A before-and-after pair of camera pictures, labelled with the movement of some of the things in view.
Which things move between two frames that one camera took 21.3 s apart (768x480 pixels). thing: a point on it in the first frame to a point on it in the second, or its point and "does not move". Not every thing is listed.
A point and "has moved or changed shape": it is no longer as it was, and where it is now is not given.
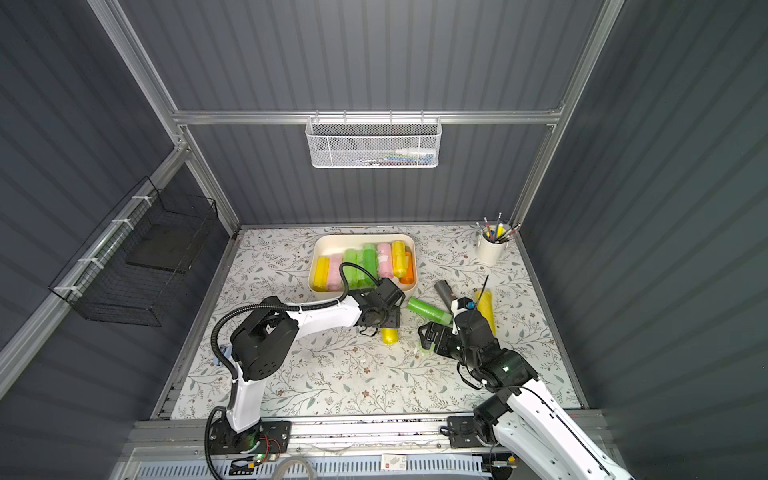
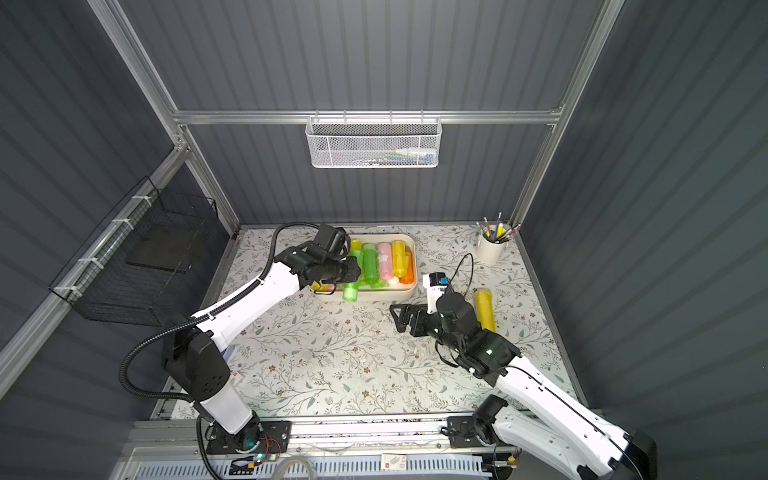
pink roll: [385, 260] does not move
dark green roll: [430, 311] has moved or changed shape
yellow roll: [485, 304] does not move
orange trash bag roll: [408, 279] does not move
